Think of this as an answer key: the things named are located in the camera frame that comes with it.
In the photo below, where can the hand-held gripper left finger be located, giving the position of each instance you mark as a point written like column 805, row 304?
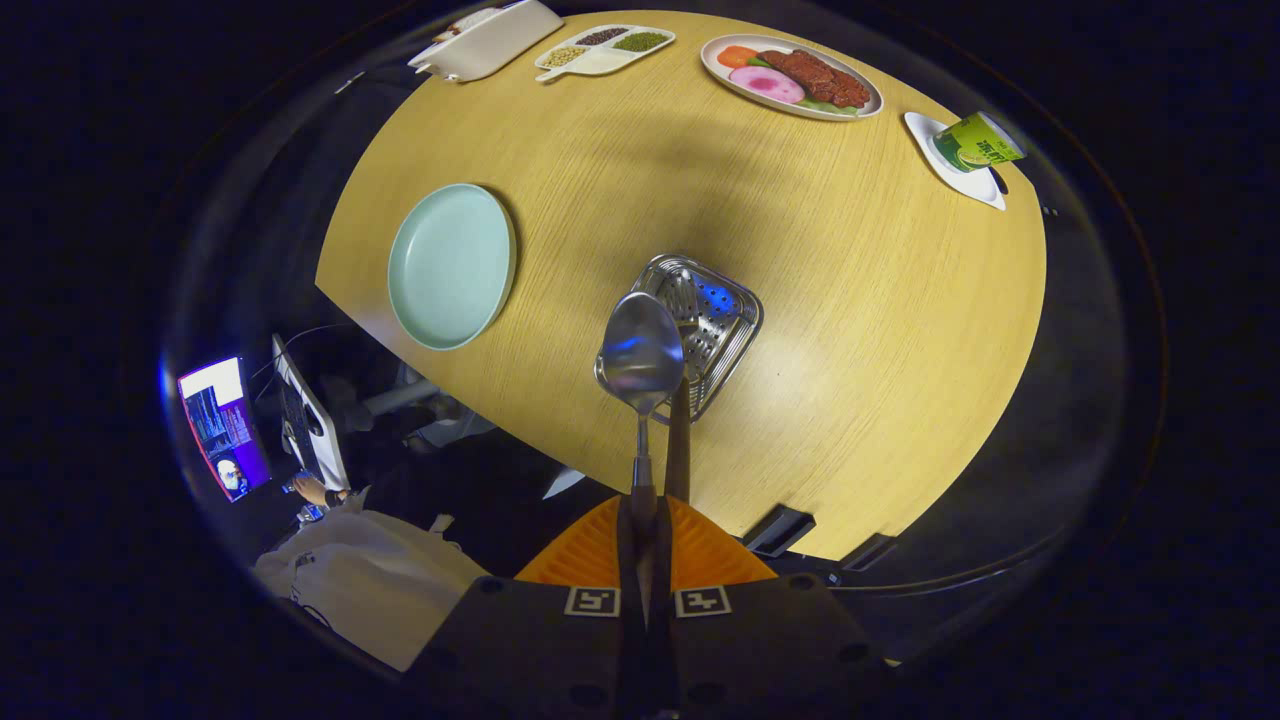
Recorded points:
column 540, row 650

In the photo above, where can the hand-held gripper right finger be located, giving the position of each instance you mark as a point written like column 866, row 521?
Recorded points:
column 760, row 650

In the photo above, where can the white cloth bag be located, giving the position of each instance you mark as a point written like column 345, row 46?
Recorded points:
column 370, row 590

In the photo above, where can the white open laptop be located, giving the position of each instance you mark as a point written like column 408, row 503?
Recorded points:
column 310, row 420

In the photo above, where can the perforated metal basket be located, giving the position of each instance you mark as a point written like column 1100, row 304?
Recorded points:
column 725, row 320

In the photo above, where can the lit computer monitor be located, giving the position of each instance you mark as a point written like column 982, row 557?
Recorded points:
column 225, row 425

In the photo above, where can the light green plate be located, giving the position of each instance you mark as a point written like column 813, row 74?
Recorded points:
column 450, row 265

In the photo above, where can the white square coaster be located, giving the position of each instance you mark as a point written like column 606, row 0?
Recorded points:
column 975, row 185

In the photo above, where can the green lettuce leaf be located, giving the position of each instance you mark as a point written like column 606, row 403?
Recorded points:
column 828, row 105

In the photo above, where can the green label plastic bottle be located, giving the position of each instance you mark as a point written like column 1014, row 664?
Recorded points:
column 980, row 145

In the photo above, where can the pink round food slice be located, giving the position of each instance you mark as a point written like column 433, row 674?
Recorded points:
column 767, row 85

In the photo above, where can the white oval food plate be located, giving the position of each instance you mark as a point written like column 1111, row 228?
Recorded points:
column 722, row 80

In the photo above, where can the brown meat piece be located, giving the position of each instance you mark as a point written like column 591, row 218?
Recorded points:
column 820, row 78

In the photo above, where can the white divided dish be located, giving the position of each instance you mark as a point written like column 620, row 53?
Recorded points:
column 605, row 62

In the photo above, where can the yellow beans pile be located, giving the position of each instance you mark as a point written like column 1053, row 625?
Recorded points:
column 562, row 57

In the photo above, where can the orange food slice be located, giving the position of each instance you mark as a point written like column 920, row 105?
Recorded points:
column 737, row 56

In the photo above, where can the silver clip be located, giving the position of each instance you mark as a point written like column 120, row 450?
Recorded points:
column 350, row 82

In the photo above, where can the white toaster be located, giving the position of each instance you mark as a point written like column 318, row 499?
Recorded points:
column 500, row 40

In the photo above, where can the dark beans pile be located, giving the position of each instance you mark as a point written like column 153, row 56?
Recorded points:
column 602, row 37

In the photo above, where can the green beans pile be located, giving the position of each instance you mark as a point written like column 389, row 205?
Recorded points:
column 640, row 42

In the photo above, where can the toast slice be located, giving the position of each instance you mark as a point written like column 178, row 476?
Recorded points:
column 450, row 31
column 478, row 17

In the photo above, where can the black table bracket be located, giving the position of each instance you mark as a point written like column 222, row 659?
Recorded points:
column 780, row 530
column 868, row 552

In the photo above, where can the white metal frame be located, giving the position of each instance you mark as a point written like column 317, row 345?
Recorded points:
column 400, row 397

